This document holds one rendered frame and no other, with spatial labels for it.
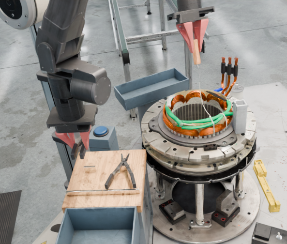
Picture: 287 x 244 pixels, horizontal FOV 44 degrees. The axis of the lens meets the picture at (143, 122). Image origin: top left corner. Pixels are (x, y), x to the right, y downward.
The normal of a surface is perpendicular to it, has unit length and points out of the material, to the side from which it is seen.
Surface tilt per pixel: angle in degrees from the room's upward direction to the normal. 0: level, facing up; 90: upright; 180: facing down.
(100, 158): 0
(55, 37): 84
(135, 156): 0
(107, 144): 90
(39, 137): 0
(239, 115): 90
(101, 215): 90
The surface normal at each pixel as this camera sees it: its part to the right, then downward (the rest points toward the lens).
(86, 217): -0.06, 0.59
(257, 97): -0.11, -0.80
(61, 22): -0.36, 0.32
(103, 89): 0.87, 0.23
